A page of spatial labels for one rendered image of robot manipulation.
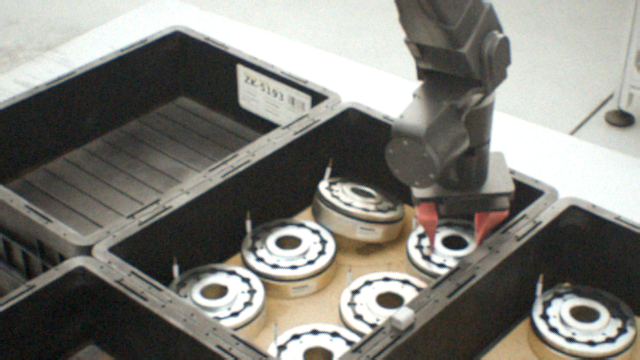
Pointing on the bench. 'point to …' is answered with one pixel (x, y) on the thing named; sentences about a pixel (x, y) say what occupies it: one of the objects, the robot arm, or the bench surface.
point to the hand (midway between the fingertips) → (454, 238)
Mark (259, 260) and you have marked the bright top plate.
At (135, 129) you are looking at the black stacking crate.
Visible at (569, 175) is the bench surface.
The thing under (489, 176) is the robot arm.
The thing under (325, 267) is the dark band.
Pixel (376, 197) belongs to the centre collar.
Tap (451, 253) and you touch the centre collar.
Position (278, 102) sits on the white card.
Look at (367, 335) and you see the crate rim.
